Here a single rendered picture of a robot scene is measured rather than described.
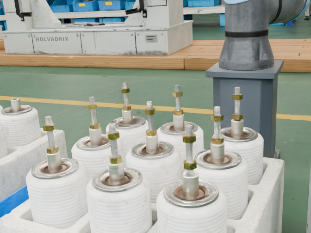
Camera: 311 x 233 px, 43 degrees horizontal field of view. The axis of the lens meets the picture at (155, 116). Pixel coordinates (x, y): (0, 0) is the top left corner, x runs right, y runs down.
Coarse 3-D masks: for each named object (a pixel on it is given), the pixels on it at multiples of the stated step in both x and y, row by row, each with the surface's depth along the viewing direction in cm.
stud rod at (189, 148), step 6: (186, 126) 51; (192, 126) 51; (186, 132) 51; (192, 132) 51; (186, 144) 52; (192, 144) 52; (186, 150) 52; (192, 150) 52; (186, 156) 52; (192, 156) 52; (192, 162) 52; (192, 174) 53
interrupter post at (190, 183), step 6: (186, 174) 53; (198, 174) 53; (186, 180) 53; (192, 180) 52; (198, 180) 53; (186, 186) 53; (192, 186) 53; (198, 186) 53; (186, 192) 53; (192, 192) 53; (198, 192) 53
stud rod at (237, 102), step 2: (236, 88) 71; (238, 88) 71; (236, 90) 71; (238, 90) 71; (236, 92) 71; (238, 92) 71; (236, 94) 71; (238, 94) 71; (236, 100) 72; (238, 100) 72; (236, 102) 72; (238, 102) 72; (236, 104) 72; (238, 104) 72; (236, 106) 72; (238, 106) 72; (236, 108) 72; (238, 108) 72; (236, 110) 72; (238, 110) 72; (236, 112) 72; (238, 112) 72; (236, 114) 72; (238, 114) 72; (236, 120) 73; (238, 120) 73
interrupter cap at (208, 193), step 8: (168, 184) 56; (176, 184) 56; (200, 184) 56; (208, 184) 56; (168, 192) 54; (176, 192) 54; (200, 192) 54; (208, 192) 54; (216, 192) 53; (168, 200) 52; (176, 200) 52; (184, 200) 52; (192, 200) 52; (200, 200) 52; (208, 200) 52
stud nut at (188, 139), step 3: (183, 135) 51; (192, 135) 51; (195, 135) 51; (183, 138) 51; (186, 138) 51; (189, 138) 51; (192, 138) 51; (195, 138) 51; (183, 141) 51; (186, 141) 51; (189, 141) 51; (192, 141) 51
